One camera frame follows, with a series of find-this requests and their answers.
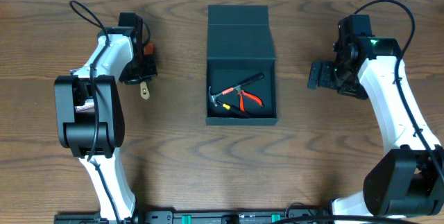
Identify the red handled pliers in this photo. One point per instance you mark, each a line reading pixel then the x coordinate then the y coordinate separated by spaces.
pixel 242 93

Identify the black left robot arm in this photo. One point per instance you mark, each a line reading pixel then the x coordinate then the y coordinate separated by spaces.
pixel 90 117

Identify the dark green box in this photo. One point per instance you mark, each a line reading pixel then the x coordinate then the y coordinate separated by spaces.
pixel 240 45

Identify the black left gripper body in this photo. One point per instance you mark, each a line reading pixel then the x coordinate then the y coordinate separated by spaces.
pixel 148 67

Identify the orange scraper wooden handle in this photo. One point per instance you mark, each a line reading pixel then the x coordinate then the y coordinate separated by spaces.
pixel 144 91

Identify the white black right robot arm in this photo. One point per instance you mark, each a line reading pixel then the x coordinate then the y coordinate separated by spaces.
pixel 405 182

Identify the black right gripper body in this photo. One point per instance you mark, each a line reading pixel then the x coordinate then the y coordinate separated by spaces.
pixel 347 82

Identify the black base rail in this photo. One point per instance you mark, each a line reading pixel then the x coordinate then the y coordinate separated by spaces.
pixel 168 217

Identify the blue precision screwdriver set case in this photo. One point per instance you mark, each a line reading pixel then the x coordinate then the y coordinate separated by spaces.
pixel 83 99

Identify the black yellow screwdriver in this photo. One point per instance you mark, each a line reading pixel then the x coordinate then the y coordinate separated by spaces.
pixel 233 109

